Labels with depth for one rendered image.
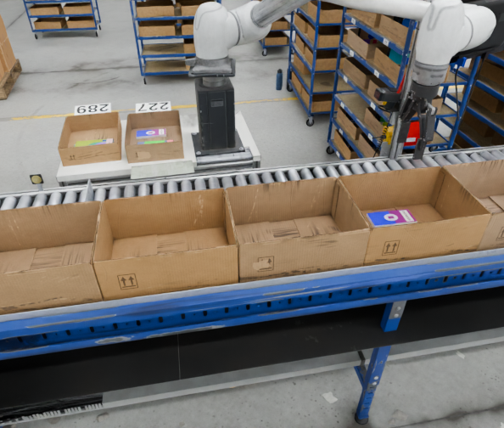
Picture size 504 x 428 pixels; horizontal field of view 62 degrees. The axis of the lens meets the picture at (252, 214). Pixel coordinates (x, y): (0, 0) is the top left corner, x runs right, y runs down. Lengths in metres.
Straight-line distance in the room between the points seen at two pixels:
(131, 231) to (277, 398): 1.05
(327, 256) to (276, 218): 0.31
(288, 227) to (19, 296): 0.86
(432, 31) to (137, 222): 1.04
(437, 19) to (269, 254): 0.75
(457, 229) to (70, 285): 1.14
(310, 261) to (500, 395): 1.35
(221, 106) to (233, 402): 1.38
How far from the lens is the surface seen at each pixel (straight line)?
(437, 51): 1.29
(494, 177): 1.83
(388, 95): 2.15
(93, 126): 2.59
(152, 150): 2.17
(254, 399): 2.09
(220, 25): 2.04
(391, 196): 1.64
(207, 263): 1.21
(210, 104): 2.13
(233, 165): 2.20
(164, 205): 1.43
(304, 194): 1.49
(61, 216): 1.48
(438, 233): 1.41
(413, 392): 2.23
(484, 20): 1.42
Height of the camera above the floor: 1.83
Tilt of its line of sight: 37 degrees down
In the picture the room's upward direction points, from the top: straight up
